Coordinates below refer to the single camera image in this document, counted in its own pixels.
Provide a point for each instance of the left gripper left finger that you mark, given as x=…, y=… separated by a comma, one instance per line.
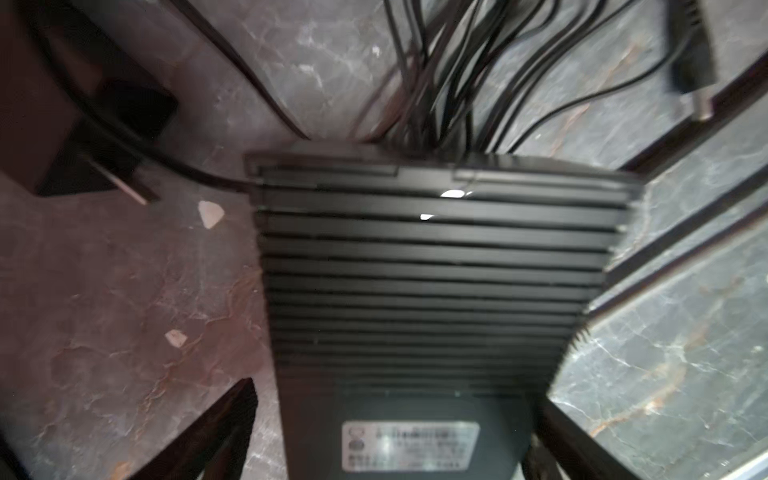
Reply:
x=215, y=446

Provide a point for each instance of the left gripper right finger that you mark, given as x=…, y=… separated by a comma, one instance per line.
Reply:
x=559, y=444

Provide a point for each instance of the black network switch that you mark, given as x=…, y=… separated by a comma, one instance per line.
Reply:
x=420, y=305

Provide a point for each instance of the black power adapter with cable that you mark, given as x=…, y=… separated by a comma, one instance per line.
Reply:
x=468, y=73

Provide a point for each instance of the black power adapter left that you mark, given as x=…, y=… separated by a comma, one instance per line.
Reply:
x=47, y=145

